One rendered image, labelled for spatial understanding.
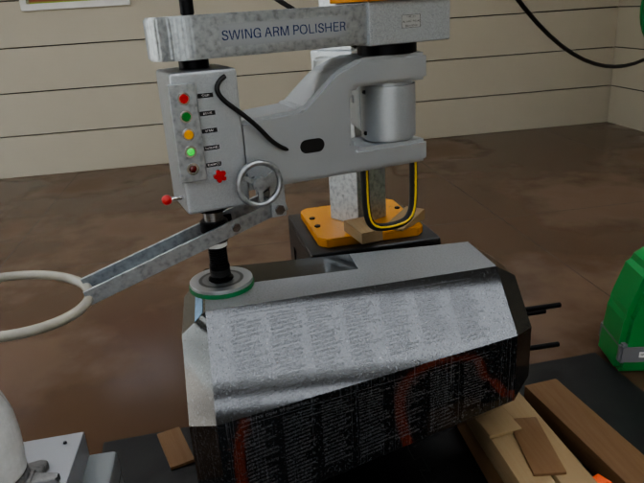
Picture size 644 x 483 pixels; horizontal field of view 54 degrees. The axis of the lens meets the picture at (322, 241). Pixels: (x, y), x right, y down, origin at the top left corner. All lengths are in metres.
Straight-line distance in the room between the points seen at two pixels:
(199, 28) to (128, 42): 6.17
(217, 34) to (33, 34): 6.41
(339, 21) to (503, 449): 1.56
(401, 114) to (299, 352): 0.86
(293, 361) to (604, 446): 1.31
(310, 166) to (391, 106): 0.35
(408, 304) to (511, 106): 7.01
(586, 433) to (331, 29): 1.81
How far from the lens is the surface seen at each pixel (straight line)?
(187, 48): 1.88
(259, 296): 2.06
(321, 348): 1.99
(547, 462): 2.39
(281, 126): 1.99
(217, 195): 1.96
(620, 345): 3.33
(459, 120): 8.68
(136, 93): 8.08
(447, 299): 2.13
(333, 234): 2.81
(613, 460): 2.67
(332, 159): 2.07
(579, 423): 2.82
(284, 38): 1.96
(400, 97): 2.17
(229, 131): 1.93
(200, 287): 2.11
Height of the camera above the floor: 1.74
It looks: 21 degrees down
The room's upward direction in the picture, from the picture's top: 4 degrees counter-clockwise
